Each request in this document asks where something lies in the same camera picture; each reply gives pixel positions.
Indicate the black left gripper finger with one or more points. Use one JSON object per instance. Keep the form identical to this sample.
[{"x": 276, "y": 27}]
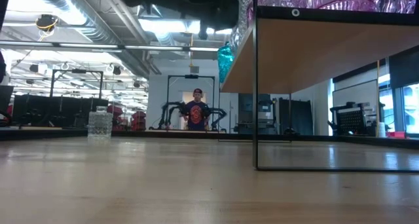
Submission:
[{"x": 203, "y": 32}]

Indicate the clear swirl bulbous glass vase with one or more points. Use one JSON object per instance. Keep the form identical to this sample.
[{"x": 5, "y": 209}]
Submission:
[{"x": 245, "y": 8}]

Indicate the teal textured glass vase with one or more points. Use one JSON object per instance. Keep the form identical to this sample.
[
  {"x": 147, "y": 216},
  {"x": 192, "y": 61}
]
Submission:
[{"x": 225, "y": 63}]

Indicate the wooden shelf black metal frame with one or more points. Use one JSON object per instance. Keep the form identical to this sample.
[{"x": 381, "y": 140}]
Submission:
[{"x": 327, "y": 53}]

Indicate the pink wide glass vase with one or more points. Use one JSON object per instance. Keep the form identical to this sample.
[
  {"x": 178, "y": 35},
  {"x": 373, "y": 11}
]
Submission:
[{"x": 340, "y": 1}]

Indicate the black background robot arm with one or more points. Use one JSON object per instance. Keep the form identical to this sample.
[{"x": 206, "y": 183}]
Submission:
[
  {"x": 170, "y": 107},
  {"x": 217, "y": 114}
]

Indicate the bright ceiling light panel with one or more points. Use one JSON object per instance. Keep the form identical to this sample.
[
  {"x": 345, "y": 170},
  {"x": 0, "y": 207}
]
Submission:
[{"x": 163, "y": 26}]

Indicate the person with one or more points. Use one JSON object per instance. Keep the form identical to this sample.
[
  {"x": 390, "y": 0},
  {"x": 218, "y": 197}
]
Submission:
[{"x": 196, "y": 112}]

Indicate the black cabinet machine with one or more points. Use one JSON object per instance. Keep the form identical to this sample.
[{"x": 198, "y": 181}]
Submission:
[{"x": 265, "y": 112}]

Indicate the red background object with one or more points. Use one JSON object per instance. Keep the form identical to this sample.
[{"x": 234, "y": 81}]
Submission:
[
  {"x": 117, "y": 116},
  {"x": 139, "y": 120}
]

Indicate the linear ceiling light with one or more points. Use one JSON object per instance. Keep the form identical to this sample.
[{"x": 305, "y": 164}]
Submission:
[{"x": 88, "y": 46}]

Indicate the black panel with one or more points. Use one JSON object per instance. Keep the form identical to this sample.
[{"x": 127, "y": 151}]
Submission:
[{"x": 296, "y": 117}]

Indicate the clear necked glass jar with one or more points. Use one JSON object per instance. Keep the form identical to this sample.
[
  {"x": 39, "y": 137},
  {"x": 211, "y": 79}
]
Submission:
[{"x": 99, "y": 125}]

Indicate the black round ceiling sensor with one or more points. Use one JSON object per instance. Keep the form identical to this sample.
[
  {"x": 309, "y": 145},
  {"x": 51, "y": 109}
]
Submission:
[{"x": 46, "y": 22}]

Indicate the black pegboard rack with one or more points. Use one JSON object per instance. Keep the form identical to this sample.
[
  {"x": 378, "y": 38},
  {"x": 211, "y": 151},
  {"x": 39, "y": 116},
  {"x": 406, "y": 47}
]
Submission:
[{"x": 352, "y": 120}]

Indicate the white cup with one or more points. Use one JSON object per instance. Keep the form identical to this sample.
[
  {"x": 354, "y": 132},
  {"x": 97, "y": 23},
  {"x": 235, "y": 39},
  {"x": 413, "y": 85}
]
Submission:
[{"x": 381, "y": 129}]

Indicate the red box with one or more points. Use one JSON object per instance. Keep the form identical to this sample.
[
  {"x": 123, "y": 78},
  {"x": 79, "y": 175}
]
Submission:
[{"x": 396, "y": 135}]

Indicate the bright window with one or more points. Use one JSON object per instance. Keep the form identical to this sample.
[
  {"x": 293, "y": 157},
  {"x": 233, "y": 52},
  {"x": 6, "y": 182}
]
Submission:
[{"x": 410, "y": 109}]

